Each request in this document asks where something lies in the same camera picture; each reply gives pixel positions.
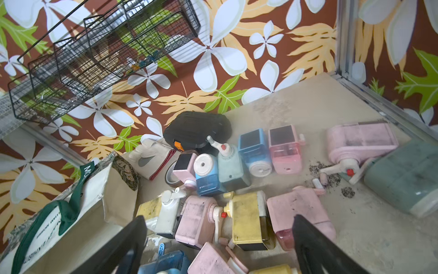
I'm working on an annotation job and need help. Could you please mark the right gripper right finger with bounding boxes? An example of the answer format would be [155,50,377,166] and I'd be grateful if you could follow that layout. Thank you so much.
[292,215,368,274]

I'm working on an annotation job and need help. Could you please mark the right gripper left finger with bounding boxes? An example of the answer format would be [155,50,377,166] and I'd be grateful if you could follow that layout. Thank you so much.
[73,216,147,274]

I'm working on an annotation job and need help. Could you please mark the small yellow sharpener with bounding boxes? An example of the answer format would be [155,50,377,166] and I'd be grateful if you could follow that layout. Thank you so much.
[249,264,302,274]

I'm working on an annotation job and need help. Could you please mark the cream tote bag green handles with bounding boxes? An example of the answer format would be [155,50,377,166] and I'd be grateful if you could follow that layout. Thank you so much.
[1,152,139,274]

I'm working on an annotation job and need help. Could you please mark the white pencil sharpener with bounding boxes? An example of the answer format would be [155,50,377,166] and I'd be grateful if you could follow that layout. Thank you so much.
[155,187,188,239]

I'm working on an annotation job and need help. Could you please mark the blue electric pencil sharpener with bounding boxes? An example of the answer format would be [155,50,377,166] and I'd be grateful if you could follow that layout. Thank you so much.
[138,242,191,274]

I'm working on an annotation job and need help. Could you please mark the green pencil sharpener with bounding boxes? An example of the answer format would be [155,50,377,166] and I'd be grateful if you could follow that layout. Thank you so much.
[206,135,252,192]

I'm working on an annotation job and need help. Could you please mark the brown tape roll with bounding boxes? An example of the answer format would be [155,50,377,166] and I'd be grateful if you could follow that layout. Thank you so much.
[165,162,183,188]

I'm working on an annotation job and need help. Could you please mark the cream work glove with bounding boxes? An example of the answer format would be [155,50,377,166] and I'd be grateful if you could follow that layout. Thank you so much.
[122,139,176,181]

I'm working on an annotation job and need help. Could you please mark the black hard case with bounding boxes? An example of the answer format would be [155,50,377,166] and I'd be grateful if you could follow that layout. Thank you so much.
[163,111,232,156]

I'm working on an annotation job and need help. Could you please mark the white wire basket left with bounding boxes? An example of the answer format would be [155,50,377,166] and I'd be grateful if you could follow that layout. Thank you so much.
[0,94,25,139]

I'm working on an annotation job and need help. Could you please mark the black wire basket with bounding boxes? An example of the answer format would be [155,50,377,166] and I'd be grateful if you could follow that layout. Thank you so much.
[8,1,200,124]

